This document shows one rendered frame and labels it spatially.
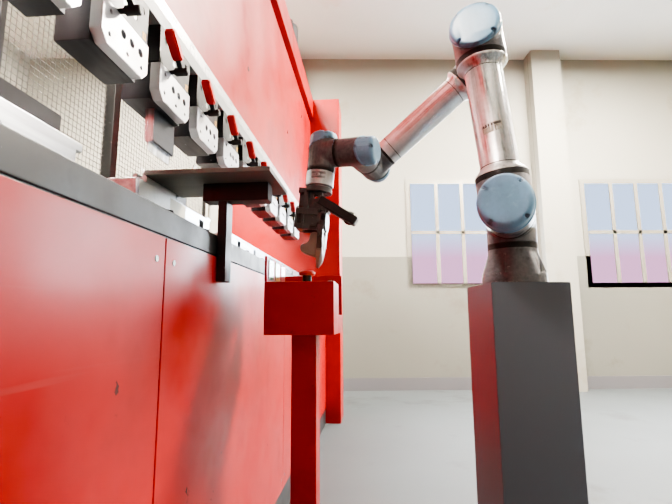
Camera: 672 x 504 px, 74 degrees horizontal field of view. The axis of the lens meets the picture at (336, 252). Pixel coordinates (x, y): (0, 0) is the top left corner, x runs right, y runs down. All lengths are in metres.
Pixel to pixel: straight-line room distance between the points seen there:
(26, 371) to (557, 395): 0.96
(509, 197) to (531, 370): 0.38
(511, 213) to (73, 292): 0.79
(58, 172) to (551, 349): 0.97
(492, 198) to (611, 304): 4.30
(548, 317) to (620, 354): 4.19
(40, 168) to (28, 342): 0.17
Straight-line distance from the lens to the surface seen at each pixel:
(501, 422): 1.08
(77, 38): 0.92
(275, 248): 3.20
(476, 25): 1.17
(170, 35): 1.08
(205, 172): 0.95
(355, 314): 4.43
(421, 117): 1.27
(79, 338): 0.59
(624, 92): 5.96
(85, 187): 0.60
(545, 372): 1.10
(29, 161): 0.54
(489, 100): 1.10
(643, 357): 5.41
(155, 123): 1.10
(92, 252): 0.60
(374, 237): 4.53
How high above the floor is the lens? 0.70
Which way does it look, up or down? 8 degrees up
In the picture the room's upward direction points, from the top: straight up
